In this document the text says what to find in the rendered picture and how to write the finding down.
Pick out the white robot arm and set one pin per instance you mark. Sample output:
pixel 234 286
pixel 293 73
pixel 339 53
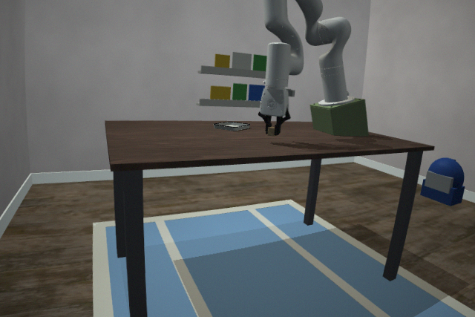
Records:
pixel 287 58

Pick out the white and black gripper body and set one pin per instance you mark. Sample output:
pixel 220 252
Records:
pixel 274 102

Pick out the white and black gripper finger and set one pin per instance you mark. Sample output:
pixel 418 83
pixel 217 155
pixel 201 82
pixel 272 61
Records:
pixel 267 121
pixel 280 120

